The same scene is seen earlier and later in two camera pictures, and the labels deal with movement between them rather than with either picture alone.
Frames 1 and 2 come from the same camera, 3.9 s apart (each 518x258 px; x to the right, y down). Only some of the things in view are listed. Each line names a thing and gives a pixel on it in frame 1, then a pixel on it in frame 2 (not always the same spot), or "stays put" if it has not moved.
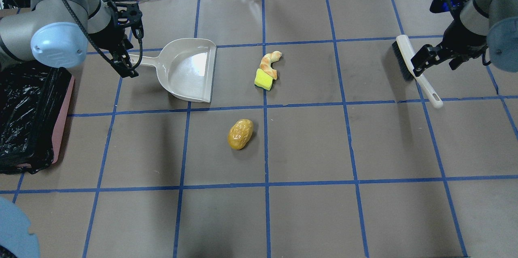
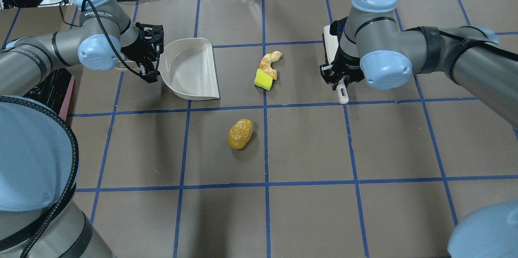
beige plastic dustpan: (186, 67) stays put
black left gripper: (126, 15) to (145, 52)
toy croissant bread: (265, 64) stays put
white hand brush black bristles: (404, 52) to (330, 46)
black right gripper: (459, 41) to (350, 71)
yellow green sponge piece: (262, 79) stays put
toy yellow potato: (240, 133) stays put
